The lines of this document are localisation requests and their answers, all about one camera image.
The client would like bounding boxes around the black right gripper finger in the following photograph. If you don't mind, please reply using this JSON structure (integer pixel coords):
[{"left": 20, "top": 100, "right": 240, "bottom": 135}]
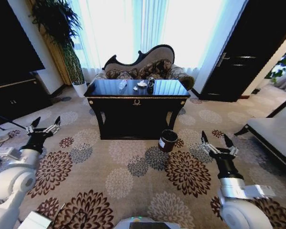
[
  {"left": 223, "top": 134, "right": 239, "bottom": 158},
  {"left": 200, "top": 130, "right": 217, "bottom": 158}
]

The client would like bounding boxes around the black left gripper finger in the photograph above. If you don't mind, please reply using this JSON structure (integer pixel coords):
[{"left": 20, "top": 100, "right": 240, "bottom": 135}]
[
  {"left": 25, "top": 116, "right": 41, "bottom": 136},
  {"left": 43, "top": 116, "right": 61, "bottom": 137}
]

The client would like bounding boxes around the dark round trash bin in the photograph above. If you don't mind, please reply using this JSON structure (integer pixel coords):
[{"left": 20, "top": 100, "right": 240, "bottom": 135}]
[{"left": 158, "top": 129, "right": 179, "bottom": 153}]

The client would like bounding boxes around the black television cabinet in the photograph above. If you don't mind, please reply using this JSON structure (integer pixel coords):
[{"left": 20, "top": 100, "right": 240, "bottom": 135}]
[{"left": 0, "top": 71, "right": 54, "bottom": 128}]

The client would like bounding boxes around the black stand leg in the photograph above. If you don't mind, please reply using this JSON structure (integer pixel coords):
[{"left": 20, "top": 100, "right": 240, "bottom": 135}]
[{"left": 0, "top": 110, "right": 22, "bottom": 129}]

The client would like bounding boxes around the white upholstered bench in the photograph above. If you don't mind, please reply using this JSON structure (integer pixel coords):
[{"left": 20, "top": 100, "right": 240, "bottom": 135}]
[{"left": 234, "top": 98, "right": 286, "bottom": 173}]

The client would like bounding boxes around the white plant pot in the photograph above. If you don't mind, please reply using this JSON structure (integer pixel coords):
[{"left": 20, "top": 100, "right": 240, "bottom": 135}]
[{"left": 71, "top": 81, "right": 88, "bottom": 98}]

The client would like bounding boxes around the golden side curtain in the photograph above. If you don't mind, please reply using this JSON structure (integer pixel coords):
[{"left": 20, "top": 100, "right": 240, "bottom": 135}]
[{"left": 26, "top": 0, "right": 72, "bottom": 87}]

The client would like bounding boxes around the small brown patterned cushion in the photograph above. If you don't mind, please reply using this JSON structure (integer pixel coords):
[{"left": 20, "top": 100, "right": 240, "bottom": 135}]
[{"left": 105, "top": 68, "right": 120, "bottom": 80}]

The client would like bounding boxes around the glossy black console table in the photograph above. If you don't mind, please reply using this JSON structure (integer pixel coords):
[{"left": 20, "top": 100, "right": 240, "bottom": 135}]
[{"left": 83, "top": 79, "right": 191, "bottom": 141}]

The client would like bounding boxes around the black flat television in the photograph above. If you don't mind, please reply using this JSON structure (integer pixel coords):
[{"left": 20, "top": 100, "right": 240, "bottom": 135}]
[{"left": 0, "top": 0, "right": 46, "bottom": 89}]

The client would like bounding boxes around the medium brown patterned cushion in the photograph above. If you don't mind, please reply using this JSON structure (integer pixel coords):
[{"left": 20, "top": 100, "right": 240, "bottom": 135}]
[{"left": 116, "top": 67, "right": 139, "bottom": 80}]

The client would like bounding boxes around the large brown patterned cushion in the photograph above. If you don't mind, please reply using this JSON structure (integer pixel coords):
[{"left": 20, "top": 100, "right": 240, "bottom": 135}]
[{"left": 137, "top": 59, "right": 173, "bottom": 80}]

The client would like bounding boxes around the black wooden door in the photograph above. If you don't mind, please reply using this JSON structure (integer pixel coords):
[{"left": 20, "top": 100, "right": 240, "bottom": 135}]
[{"left": 198, "top": 0, "right": 286, "bottom": 104}]

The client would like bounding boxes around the tall green potted plant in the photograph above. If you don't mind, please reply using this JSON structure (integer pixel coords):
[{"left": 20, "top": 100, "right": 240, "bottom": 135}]
[{"left": 29, "top": 0, "right": 85, "bottom": 85}]

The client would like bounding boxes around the green leafy plant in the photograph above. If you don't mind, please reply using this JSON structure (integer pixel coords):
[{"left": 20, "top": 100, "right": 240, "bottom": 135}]
[{"left": 266, "top": 47, "right": 286, "bottom": 84}]

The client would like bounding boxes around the white robot front shell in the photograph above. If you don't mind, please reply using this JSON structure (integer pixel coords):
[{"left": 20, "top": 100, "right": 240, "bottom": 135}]
[{"left": 113, "top": 215, "right": 182, "bottom": 229}]

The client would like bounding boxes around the white sheer curtain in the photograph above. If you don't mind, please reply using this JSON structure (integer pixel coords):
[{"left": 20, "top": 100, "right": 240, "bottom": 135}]
[{"left": 69, "top": 0, "right": 249, "bottom": 81}]

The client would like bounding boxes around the white floor cable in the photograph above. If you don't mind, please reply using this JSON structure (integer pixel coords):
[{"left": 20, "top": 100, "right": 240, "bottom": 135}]
[{"left": 0, "top": 135, "right": 16, "bottom": 146}]

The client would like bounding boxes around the silver door handle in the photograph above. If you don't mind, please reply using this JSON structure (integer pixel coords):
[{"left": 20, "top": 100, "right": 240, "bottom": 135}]
[{"left": 216, "top": 52, "right": 231, "bottom": 68}]

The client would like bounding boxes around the beige chaise sofa black frame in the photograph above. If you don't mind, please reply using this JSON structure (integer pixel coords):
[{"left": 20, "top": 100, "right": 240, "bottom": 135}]
[{"left": 94, "top": 44, "right": 196, "bottom": 91}]

